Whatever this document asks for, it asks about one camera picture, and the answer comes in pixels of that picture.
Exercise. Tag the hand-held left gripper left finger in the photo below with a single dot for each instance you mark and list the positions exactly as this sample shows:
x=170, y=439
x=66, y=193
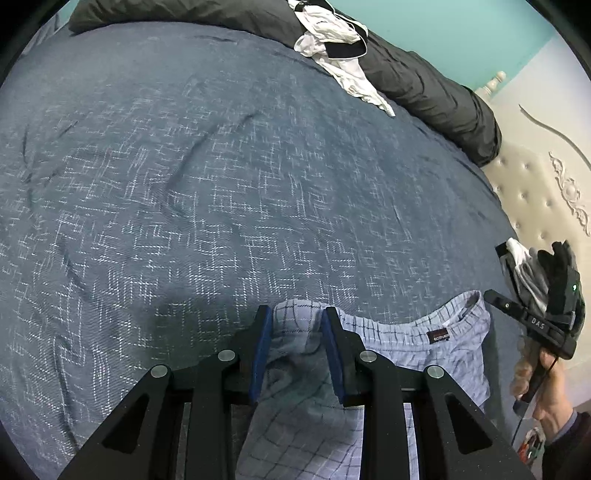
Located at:
x=261, y=355

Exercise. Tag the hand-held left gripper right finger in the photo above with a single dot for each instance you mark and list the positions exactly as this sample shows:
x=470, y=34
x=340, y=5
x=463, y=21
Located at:
x=332, y=355

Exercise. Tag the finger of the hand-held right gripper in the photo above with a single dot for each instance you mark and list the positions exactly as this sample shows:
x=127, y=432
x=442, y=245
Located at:
x=505, y=304

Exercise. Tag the stack of clothes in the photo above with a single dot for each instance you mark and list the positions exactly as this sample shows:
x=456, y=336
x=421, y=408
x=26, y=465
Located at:
x=526, y=277

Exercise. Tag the blue plaid shorts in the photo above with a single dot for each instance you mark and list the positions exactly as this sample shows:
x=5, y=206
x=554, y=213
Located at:
x=415, y=364

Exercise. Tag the person's right forearm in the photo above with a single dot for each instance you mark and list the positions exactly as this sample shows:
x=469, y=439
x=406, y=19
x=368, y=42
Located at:
x=570, y=436

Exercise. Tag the person's right hand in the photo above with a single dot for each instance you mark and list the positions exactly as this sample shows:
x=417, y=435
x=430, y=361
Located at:
x=556, y=397

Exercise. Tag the cream bed headboard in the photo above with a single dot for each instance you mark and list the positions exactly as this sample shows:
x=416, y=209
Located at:
x=531, y=194

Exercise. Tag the blue-grey bed blanket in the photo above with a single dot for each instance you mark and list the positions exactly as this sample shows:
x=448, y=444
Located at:
x=161, y=184

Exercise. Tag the dark grey rolled duvet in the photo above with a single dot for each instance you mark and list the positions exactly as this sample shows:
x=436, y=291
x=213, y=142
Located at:
x=438, y=97

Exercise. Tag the white and black garment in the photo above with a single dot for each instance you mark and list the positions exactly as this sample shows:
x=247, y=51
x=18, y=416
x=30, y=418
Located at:
x=346, y=74

